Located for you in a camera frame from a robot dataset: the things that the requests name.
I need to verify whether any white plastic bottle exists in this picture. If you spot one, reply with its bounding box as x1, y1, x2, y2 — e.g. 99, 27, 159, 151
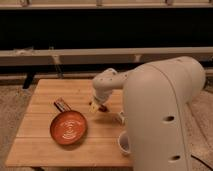
117, 111, 125, 125

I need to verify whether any long grey rail beam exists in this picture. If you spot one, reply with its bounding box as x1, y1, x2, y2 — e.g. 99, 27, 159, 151
0, 47, 213, 66

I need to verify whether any wooden table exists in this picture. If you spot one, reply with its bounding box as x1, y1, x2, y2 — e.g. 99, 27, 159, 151
4, 78, 134, 169

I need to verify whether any black cable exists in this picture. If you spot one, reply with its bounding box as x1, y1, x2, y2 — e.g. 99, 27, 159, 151
190, 153, 213, 170

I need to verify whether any orange frying pan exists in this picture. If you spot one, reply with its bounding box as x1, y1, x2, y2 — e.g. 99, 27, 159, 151
50, 98, 88, 145

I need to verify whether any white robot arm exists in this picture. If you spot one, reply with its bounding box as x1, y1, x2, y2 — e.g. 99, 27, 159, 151
91, 56, 206, 171

